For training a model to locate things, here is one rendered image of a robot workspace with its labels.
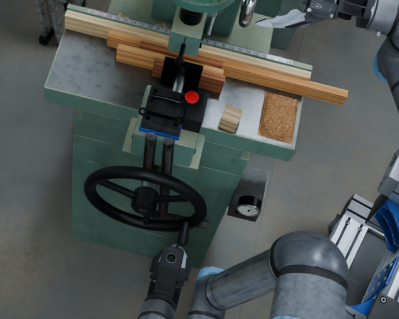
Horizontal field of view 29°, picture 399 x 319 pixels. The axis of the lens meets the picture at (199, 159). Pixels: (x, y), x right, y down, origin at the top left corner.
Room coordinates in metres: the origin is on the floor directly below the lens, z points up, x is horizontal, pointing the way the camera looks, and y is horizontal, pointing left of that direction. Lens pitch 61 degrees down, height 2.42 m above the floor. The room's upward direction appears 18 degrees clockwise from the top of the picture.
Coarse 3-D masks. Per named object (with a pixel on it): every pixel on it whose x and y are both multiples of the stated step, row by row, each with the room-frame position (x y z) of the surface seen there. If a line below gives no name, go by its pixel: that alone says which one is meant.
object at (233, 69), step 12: (108, 36) 1.05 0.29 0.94; (120, 36) 1.06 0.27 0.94; (132, 36) 1.07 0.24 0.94; (228, 60) 1.09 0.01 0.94; (228, 72) 1.07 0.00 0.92; (240, 72) 1.08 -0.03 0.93; (252, 72) 1.08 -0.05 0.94; (264, 72) 1.09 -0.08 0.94; (276, 72) 1.10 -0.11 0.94; (264, 84) 1.08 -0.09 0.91; (276, 84) 1.08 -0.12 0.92; (288, 84) 1.09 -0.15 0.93; (300, 84) 1.09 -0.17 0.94; (312, 84) 1.10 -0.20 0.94; (312, 96) 1.09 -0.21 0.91; (324, 96) 1.09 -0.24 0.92; (336, 96) 1.10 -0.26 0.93
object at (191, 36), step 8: (176, 16) 1.06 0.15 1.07; (176, 24) 1.04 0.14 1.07; (184, 24) 1.05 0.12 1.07; (200, 24) 1.06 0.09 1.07; (176, 32) 1.02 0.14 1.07; (184, 32) 1.03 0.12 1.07; (192, 32) 1.04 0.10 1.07; (200, 32) 1.04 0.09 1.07; (168, 40) 1.02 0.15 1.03; (176, 40) 1.02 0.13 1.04; (184, 40) 1.02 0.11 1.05; (192, 40) 1.02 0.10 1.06; (200, 40) 1.03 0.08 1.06; (168, 48) 1.02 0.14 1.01; (176, 48) 1.02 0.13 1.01; (192, 48) 1.03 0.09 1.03
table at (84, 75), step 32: (64, 32) 1.05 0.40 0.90; (64, 64) 0.96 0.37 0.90; (96, 64) 0.99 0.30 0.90; (128, 64) 1.02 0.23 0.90; (64, 96) 0.89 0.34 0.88; (96, 96) 0.91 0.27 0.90; (128, 96) 0.93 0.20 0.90; (224, 96) 1.02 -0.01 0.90; (256, 96) 1.05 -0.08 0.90; (288, 96) 1.07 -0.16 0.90; (128, 128) 0.87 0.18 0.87; (256, 128) 0.96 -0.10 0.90; (160, 160) 0.82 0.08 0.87; (192, 160) 0.84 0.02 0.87; (288, 160) 0.94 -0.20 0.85
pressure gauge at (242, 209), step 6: (240, 198) 0.89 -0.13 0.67; (246, 198) 0.89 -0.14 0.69; (252, 198) 0.89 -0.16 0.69; (240, 204) 0.87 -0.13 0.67; (246, 204) 0.87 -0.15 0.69; (252, 204) 0.87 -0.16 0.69; (258, 204) 0.88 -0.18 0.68; (240, 210) 0.87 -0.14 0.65; (246, 210) 0.87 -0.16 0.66; (252, 210) 0.87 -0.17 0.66; (258, 210) 0.87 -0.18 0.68
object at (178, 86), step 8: (168, 64) 0.99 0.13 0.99; (184, 64) 1.00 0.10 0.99; (192, 64) 1.01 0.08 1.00; (168, 72) 0.99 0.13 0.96; (176, 72) 1.00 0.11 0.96; (184, 72) 1.00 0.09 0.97; (192, 72) 1.00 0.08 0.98; (200, 72) 1.00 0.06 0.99; (160, 80) 0.99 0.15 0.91; (168, 80) 0.99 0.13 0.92; (176, 80) 0.98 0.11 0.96; (184, 80) 0.99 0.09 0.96; (192, 80) 1.00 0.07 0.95; (176, 88) 0.96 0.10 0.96; (184, 88) 1.00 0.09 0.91; (192, 88) 1.00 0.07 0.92
